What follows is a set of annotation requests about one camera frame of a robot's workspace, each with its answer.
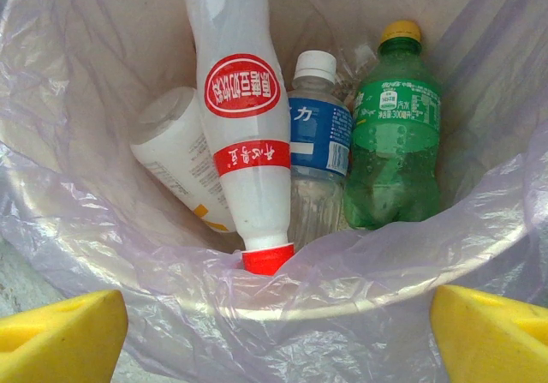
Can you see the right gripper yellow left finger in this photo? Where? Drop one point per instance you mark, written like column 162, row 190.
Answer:
column 60, row 340

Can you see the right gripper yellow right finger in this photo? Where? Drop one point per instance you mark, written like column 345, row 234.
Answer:
column 496, row 340

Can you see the green soda bottle yellow cap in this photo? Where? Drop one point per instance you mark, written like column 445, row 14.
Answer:
column 394, row 164

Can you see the white bottle orange V mark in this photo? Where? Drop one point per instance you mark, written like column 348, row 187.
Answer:
column 175, row 151

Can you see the blue label bottle white cap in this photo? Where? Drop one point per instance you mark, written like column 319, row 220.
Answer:
column 319, row 143

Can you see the white bottle red oval label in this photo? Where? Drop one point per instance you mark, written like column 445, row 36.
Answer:
column 244, row 143

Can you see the white bin with plastic liner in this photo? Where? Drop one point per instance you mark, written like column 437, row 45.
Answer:
column 299, row 348

